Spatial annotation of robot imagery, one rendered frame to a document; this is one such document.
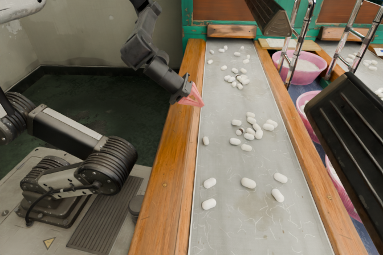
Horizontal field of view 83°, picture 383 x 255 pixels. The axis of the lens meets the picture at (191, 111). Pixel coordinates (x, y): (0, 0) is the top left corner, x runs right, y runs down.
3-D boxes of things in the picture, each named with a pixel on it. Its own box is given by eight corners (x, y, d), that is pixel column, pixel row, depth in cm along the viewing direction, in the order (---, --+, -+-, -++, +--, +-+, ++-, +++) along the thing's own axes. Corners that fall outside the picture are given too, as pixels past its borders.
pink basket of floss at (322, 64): (302, 94, 105) (309, 76, 99) (258, 73, 122) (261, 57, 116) (330, 78, 118) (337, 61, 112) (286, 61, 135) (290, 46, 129)
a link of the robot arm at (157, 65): (138, 73, 59) (150, 57, 57) (143, 64, 65) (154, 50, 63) (158, 88, 62) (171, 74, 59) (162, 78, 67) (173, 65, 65)
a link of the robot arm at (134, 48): (135, 16, 91) (153, -2, 88) (145, 27, 94) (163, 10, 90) (113, 58, 57) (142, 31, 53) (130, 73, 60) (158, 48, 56)
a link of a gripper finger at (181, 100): (211, 91, 70) (188, 73, 67) (210, 103, 64) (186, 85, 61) (197, 103, 73) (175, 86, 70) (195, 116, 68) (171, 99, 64)
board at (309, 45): (261, 49, 127) (262, 46, 126) (257, 40, 138) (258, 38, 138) (320, 50, 124) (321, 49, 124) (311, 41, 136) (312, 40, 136)
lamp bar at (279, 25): (263, 36, 62) (268, 9, 57) (241, -5, 111) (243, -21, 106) (292, 37, 61) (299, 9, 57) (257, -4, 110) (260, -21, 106)
